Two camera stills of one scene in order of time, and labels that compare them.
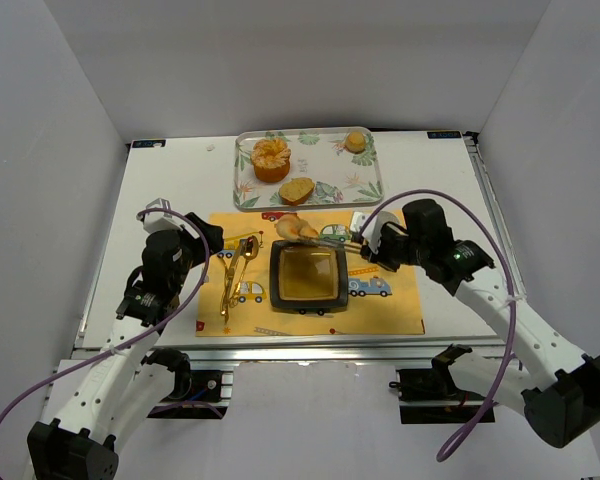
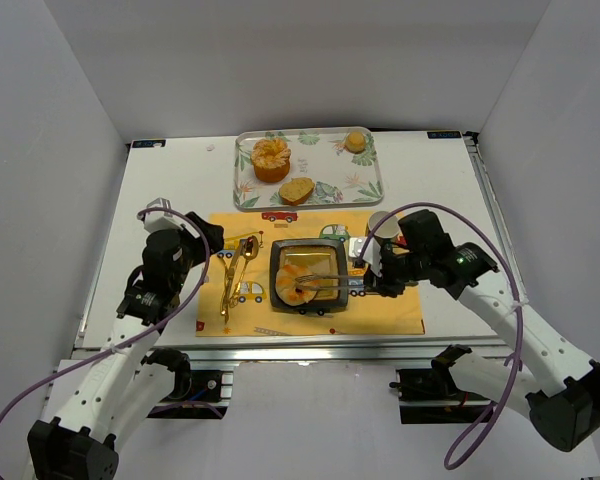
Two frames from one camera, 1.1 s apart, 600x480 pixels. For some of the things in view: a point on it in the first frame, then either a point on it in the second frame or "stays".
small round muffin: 355,141 stays
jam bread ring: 291,226 to 286,288
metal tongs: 351,243 to 305,282
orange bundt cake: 271,159 stays
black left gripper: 208,238 stays
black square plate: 307,275 stays
